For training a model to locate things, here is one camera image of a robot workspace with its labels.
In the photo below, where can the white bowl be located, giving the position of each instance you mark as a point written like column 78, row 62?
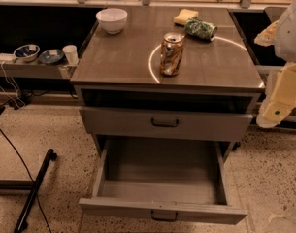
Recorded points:
column 112, row 20

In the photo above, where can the white power strip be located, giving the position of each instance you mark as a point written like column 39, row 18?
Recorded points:
column 7, row 57

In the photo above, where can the grey side shelf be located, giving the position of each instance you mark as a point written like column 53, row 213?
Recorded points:
column 36, row 70

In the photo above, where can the white paper cup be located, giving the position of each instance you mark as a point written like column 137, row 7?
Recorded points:
column 71, row 54

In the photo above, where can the yellow sponge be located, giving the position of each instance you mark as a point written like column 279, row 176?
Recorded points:
column 184, row 15

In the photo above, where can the grey drawer cabinet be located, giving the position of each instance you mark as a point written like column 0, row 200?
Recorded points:
column 153, row 80

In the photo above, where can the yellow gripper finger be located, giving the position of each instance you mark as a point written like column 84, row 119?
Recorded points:
column 280, row 98
column 267, row 36

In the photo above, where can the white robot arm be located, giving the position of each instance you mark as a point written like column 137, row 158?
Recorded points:
column 285, row 38

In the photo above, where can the blue patterned bowl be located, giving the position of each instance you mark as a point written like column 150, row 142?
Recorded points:
column 27, row 53

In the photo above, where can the closed grey upper drawer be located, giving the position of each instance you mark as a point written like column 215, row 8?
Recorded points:
column 165, row 124

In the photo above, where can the black stand leg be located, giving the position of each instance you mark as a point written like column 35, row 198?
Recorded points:
column 32, row 186

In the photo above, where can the orange soda can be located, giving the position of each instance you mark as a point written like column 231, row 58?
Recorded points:
column 171, row 54

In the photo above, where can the green crumpled can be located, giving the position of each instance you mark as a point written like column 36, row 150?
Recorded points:
column 200, row 29

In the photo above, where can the open grey lower drawer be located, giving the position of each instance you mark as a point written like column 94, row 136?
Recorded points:
column 163, row 180

